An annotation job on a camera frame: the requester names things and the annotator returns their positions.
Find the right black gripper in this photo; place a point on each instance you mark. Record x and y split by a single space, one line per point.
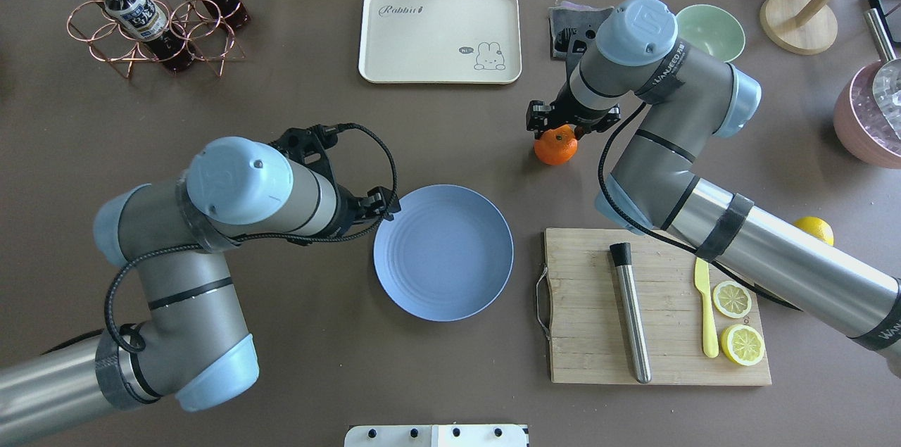
578 113

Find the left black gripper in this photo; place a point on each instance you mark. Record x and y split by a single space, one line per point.
349 212

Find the orange fruit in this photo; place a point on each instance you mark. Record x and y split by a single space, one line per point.
556 146

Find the blue round plate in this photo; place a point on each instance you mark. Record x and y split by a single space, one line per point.
446 255

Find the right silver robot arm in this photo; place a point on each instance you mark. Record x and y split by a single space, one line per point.
655 187

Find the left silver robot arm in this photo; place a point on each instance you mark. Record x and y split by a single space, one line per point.
172 320

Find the grey folded cloth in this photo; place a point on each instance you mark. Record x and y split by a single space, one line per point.
570 14

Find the steel muddler black tip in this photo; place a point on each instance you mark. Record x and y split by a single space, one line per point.
623 262

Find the cream rabbit tray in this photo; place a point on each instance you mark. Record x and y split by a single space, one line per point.
440 42

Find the green bowl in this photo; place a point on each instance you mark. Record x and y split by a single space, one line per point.
712 30

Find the wooden cutting board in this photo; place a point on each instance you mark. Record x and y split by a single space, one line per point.
588 342

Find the lemon half slice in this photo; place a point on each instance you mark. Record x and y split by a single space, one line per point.
732 299
742 344

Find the wooden cup stand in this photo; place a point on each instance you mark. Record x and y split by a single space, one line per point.
805 27

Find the yellow plastic knife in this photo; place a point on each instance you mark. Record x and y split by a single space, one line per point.
710 346

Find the yellow lemon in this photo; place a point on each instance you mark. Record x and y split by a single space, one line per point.
817 228

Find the pink bowl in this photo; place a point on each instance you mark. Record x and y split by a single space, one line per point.
861 126

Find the metal ice scoop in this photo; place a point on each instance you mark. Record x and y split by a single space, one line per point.
886 83

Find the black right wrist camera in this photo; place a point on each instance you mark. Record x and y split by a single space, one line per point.
571 42

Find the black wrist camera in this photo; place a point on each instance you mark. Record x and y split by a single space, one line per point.
571 42
308 147

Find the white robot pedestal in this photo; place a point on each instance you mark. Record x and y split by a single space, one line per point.
438 435

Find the copper wire bottle rack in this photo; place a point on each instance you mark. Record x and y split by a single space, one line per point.
211 40

